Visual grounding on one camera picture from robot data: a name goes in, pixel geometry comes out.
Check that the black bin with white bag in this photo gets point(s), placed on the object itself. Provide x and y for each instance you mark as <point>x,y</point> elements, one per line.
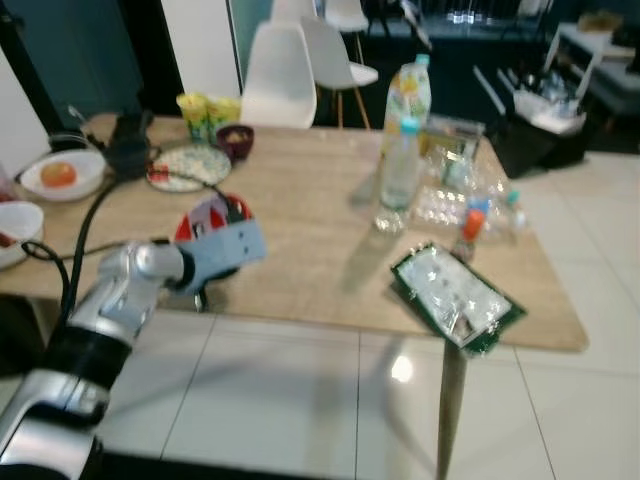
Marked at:
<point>535,135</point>

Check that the white bowl with orange fruit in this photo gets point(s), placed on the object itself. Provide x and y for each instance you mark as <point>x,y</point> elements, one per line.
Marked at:
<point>62,178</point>

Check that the yellow cup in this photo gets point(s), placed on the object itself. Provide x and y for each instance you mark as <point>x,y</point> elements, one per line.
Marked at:
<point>193,115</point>
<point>225,112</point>

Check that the clear water bottle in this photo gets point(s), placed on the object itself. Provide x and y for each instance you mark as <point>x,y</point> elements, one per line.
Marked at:
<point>398,180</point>

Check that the dark maroon bowl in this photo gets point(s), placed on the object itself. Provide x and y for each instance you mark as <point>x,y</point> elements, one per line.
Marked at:
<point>235,143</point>

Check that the white desk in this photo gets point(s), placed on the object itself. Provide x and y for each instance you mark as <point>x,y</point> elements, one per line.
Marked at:
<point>590,50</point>

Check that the green-edged clear package box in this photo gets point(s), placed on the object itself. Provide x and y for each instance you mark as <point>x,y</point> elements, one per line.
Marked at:
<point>452,150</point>

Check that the red patterned bowl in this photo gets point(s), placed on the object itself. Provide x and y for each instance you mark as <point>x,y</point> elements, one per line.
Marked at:
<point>205,212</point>

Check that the orange-capped sauce bottle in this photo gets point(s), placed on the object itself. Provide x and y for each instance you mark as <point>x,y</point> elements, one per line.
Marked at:
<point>472,230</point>

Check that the large yellow-label bottle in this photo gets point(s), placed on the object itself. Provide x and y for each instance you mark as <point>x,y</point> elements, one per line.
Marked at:
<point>408,95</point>

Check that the plain white bowl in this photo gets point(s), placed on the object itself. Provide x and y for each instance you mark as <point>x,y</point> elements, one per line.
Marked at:
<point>18,230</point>

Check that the round patterned plate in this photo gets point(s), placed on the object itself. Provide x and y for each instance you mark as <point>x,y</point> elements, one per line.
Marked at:
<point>190,165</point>

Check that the black small appliance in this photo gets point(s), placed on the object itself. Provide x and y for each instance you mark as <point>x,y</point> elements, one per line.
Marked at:
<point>128,145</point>

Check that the green foil-wrapped tray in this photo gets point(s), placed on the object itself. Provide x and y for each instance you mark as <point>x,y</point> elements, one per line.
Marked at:
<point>455,295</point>

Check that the wooden dining table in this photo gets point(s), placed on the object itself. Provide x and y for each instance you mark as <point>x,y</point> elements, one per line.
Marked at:
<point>320,260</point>

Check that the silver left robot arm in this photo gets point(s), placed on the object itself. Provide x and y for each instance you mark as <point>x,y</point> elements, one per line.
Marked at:
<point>120,290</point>

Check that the small teal-capped bottle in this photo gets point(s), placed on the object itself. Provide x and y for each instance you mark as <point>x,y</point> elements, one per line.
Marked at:
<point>513,215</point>

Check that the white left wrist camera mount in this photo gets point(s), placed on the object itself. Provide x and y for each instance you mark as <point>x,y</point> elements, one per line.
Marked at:
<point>225,250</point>

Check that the white shell chair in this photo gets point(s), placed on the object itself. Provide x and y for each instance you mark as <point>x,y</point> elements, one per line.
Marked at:
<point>292,10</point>
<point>347,15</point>
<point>335,65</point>
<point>278,85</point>

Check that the black backpack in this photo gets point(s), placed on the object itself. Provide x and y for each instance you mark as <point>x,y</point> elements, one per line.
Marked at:
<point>625,45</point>

